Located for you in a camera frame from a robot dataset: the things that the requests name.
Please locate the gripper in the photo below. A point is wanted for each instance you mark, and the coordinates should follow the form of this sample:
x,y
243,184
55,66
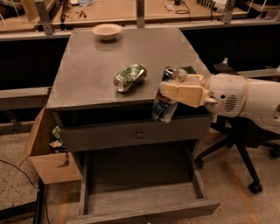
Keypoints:
x,y
227,94

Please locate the silver blue redbull can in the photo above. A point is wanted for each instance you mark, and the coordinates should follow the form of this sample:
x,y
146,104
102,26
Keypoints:
x,y
164,108

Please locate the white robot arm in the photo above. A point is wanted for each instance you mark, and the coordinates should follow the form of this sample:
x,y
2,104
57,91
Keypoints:
x,y
230,96

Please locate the crushed green soda can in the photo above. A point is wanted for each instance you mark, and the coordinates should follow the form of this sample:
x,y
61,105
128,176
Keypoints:
x,y
129,77

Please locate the grey drawer cabinet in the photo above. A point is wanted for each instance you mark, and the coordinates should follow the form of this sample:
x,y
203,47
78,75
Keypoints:
x,y
84,93

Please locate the open grey middle drawer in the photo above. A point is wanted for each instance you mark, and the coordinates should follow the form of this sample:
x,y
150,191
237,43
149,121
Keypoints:
x,y
144,184

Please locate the closed grey top drawer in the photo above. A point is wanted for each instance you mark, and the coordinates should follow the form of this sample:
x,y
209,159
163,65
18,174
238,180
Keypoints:
x,y
119,134

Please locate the green yellow sponge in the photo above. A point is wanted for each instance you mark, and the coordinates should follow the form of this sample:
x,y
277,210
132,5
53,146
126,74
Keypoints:
x,y
189,70

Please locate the black office chair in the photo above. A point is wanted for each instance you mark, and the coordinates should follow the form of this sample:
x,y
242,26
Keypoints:
x,y
241,133

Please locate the white ceramic bowl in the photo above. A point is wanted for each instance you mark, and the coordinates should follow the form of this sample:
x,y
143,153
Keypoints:
x,y
107,32

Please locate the green snack packet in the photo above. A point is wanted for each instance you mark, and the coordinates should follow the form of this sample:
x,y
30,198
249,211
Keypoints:
x,y
56,143

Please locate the brown cardboard box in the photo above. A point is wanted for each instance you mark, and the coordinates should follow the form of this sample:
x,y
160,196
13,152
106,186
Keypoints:
x,y
51,166

